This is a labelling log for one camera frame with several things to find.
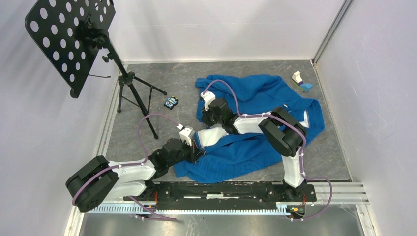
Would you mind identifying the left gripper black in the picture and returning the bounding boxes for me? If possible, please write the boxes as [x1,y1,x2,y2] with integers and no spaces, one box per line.
[168,137,205,167]

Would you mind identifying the blue zip-up jacket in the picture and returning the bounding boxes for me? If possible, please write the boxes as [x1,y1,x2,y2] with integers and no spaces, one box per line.
[174,74,325,183]

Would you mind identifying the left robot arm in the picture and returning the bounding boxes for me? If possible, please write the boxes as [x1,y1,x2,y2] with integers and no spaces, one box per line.
[65,139,204,213]

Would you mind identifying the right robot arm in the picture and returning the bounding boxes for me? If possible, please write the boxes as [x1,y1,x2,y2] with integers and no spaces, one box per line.
[197,98,310,201]

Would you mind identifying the small blue toy robot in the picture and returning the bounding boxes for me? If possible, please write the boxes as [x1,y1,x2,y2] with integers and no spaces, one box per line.
[164,96,178,110]

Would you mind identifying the white blue toy block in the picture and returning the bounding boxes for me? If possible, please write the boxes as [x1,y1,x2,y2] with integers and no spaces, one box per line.
[292,71,313,92]

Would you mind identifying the black perforated music stand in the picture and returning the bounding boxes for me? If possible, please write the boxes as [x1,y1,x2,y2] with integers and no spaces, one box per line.
[25,0,168,140]

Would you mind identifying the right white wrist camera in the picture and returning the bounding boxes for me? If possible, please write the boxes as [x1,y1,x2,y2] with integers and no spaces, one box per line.
[200,91,216,111]

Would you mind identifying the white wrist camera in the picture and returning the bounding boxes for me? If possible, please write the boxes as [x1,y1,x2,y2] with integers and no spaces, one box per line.
[200,91,216,111]
[176,123,195,147]

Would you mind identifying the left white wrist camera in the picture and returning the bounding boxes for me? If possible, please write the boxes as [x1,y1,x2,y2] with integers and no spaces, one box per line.
[176,123,195,147]

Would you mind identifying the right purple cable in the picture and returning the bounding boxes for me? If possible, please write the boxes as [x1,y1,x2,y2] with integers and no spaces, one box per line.
[202,79,333,221]

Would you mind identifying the purple cable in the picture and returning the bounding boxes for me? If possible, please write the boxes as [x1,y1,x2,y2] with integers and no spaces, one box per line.
[202,79,333,221]
[71,113,183,221]

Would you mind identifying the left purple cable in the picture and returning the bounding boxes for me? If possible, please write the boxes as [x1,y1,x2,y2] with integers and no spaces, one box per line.
[71,113,183,221]

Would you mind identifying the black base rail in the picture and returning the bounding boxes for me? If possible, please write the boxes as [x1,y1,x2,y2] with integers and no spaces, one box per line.
[136,181,317,210]

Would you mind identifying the white toothed cable tray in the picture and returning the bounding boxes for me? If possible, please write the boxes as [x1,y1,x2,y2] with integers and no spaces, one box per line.
[89,202,304,216]

